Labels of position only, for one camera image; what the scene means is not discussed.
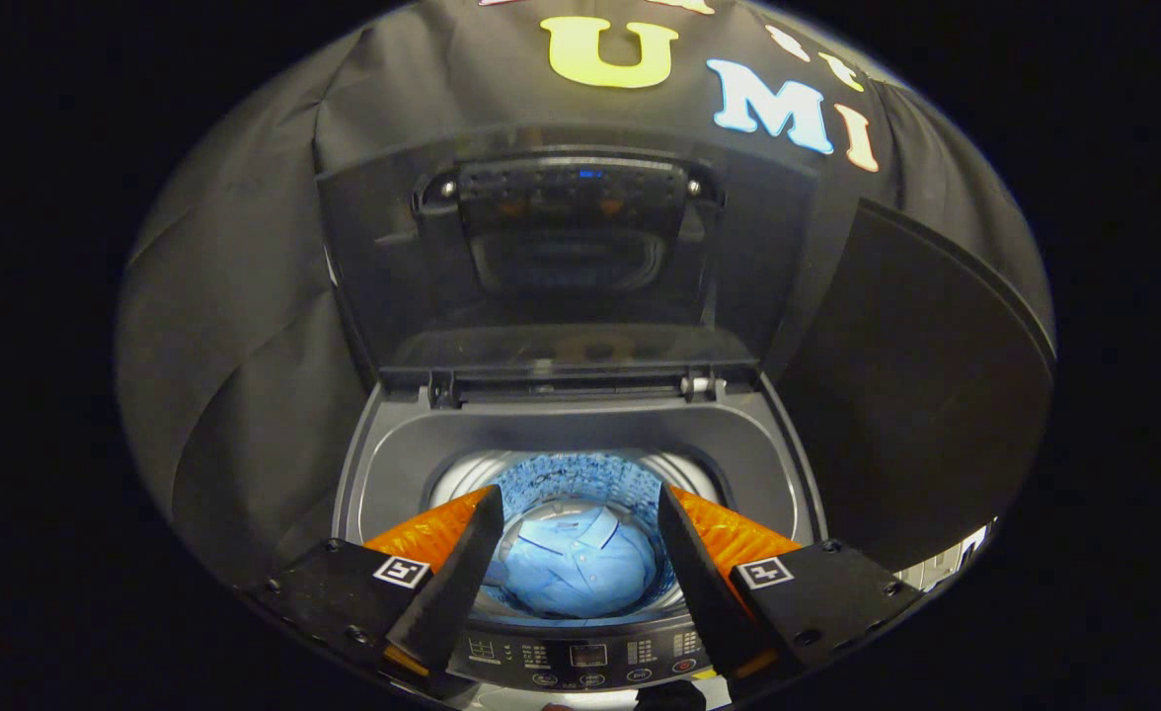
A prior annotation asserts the dark washing machine lid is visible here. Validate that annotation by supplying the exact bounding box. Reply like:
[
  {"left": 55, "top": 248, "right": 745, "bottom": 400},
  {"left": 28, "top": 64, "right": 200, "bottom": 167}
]
[{"left": 315, "top": 126, "right": 820, "bottom": 388}]

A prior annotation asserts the silver cabinet with black top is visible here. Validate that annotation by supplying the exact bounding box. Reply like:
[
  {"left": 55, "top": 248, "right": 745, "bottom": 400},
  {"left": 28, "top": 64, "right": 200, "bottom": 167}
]
[{"left": 776, "top": 197, "right": 1057, "bottom": 593}]

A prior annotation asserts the black backdrop cloth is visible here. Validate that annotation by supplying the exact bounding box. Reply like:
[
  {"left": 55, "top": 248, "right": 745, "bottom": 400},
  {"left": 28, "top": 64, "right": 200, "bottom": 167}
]
[{"left": 116, "top": 0, "right": 1057, "bottom": 586}]

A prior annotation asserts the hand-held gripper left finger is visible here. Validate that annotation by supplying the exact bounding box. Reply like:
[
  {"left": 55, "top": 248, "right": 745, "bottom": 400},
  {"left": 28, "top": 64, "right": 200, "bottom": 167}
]
[{"left": 245, "top": 484, "right": 505, "bottom": 684}]

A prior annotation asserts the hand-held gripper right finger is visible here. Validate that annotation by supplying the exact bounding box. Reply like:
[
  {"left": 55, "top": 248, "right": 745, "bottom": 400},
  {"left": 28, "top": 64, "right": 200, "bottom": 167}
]
[{"left": 657, "top": 484, "right": 927, "bottom": 682}]

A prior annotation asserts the light blue polo shirt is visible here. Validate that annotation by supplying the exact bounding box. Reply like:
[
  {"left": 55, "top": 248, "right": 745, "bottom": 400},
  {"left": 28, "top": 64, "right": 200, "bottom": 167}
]
[{"left": 487, "top": 502, "right": 659, "bottom": 620}]

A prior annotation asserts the dark grey washing machine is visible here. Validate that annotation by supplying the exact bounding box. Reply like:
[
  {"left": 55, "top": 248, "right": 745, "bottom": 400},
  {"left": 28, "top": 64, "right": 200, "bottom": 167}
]
[{"left": 332, "top": 370, "right": 830, "bottom": 711}]

